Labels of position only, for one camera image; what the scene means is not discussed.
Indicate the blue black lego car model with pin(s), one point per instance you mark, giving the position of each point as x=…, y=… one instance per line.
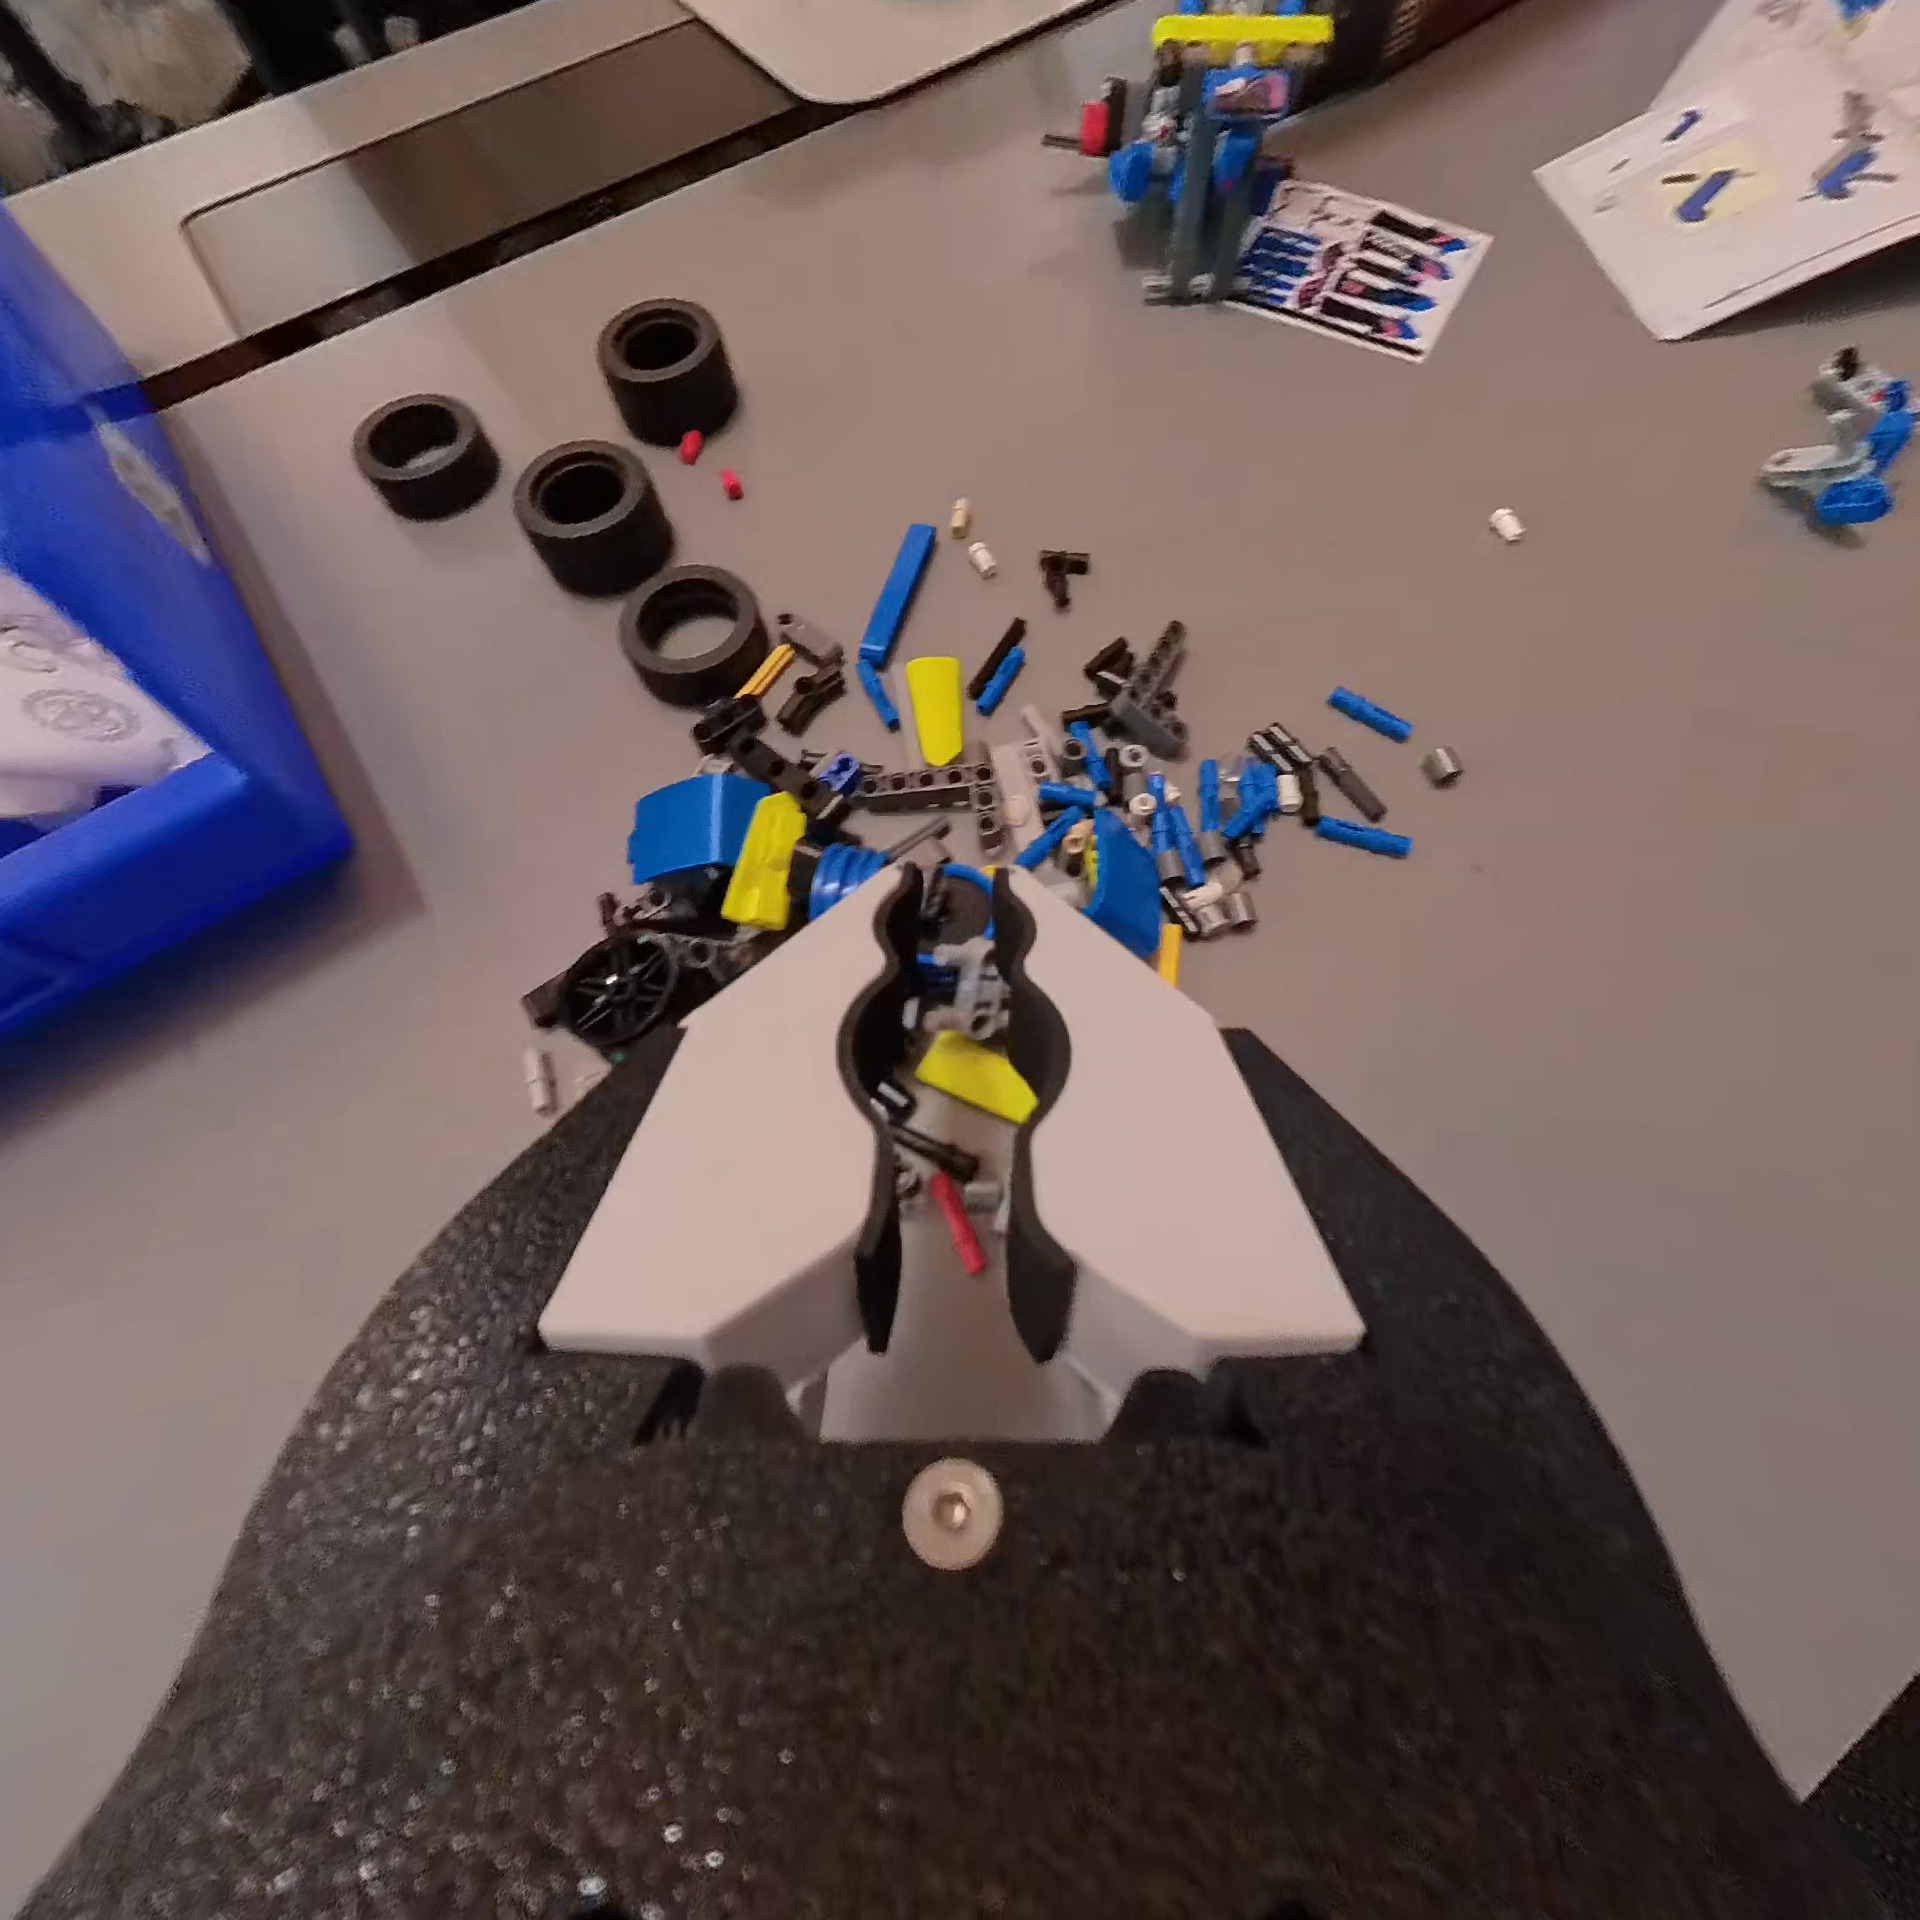
x=1202, y=149

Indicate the blue lego wheel rim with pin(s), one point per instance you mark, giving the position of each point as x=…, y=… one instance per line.
x=852, y=879

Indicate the lego instruction booklet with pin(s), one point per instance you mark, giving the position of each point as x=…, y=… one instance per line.
x=1724, y=223

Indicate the black lego wheel rim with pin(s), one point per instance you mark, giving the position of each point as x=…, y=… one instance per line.
x=616, y=990

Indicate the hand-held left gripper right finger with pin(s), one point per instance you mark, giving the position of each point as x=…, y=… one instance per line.
x=1183, y=1183

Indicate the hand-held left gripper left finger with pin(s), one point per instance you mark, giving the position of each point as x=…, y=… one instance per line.
x=720, y=1183

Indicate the pile of lego pieces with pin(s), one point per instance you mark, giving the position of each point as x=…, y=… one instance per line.
x=939, y=705

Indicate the black rubber lego tire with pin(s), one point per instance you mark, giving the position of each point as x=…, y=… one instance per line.
x=704, y=675
x=674, y=413
x=600, y=565
x=434, y=492

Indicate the grey blue lego subassembly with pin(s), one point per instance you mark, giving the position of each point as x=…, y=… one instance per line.
x=1844, y=449

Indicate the blue plastic bin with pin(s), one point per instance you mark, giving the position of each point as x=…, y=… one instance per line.
x=164, y=900

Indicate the white plastic parts bag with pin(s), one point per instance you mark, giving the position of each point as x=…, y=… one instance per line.
x=76, y=722

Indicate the lego sticker sheet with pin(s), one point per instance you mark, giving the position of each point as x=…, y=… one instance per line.
x=1363, y=269

